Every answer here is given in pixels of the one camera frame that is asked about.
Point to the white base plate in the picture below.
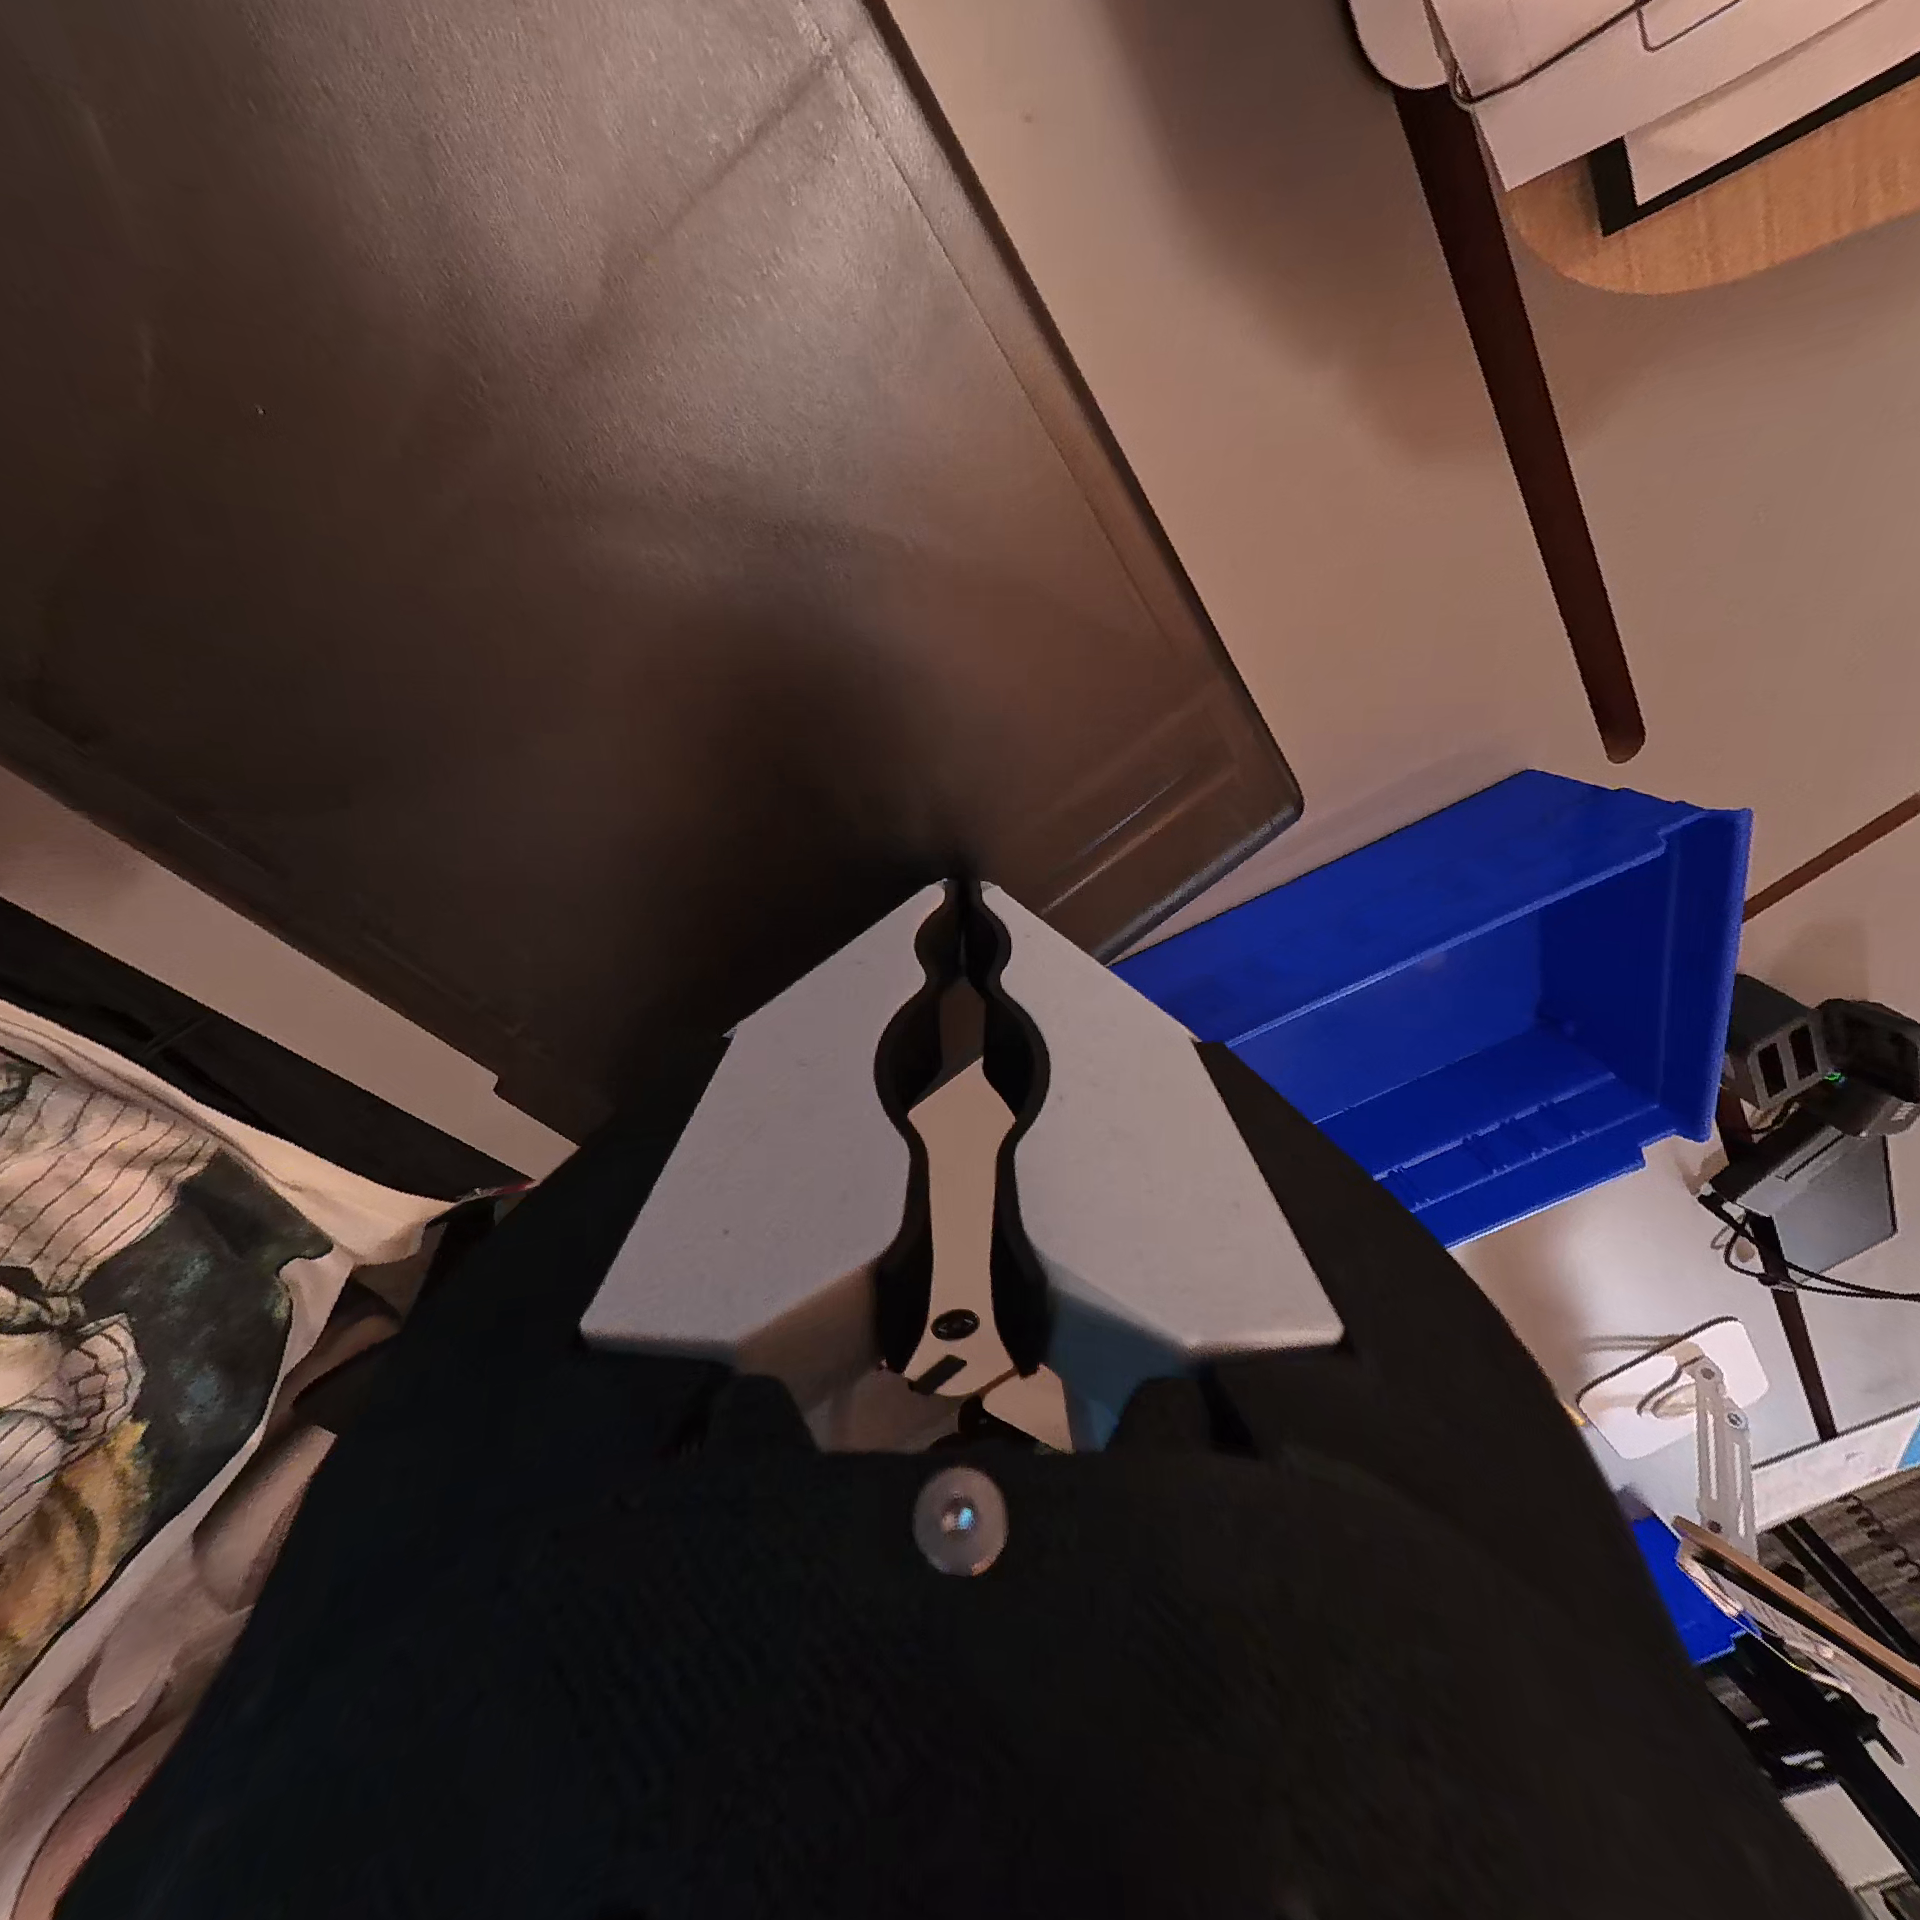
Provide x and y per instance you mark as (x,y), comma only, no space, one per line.
(1575,120)

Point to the white power adapter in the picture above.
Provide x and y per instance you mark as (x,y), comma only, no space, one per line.
(1725,1349)

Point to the blue plastic bin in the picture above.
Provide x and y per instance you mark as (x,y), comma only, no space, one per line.
(1471,974)

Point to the tan curved board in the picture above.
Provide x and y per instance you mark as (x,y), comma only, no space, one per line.
(1725,253)

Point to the person's printed white shirt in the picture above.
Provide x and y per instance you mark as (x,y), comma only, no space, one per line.
(120,1276)

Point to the black drawer cabinet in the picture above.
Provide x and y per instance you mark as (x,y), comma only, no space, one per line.
(525,523)

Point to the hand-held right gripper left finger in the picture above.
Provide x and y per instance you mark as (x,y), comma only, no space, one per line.
(750,1200)

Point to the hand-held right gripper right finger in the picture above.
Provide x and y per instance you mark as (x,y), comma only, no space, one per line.
(1184,1200)

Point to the dark cloth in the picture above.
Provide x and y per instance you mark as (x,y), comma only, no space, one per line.
(300,1094)

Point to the paper sheet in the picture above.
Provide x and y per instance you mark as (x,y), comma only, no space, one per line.
(1800,120)

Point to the black charger box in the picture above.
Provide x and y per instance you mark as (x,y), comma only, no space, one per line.
(1876,1049)

